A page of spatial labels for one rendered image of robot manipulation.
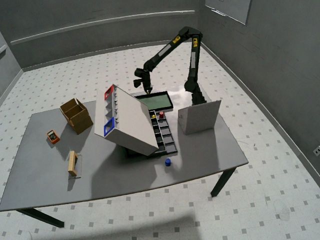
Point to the blue round cap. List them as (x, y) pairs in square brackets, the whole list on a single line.
[(167, 162)]

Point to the orange pocket multimeter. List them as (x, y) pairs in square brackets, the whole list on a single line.
[(53, 136)]

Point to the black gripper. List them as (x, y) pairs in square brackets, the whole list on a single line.
[(149, 88)]

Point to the green tray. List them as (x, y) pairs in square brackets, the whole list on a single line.
[(156, 101)]

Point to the brown cardboard box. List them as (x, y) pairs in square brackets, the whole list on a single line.
[(77, 114)]

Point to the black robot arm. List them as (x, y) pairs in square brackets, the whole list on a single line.
[(191, 84)]

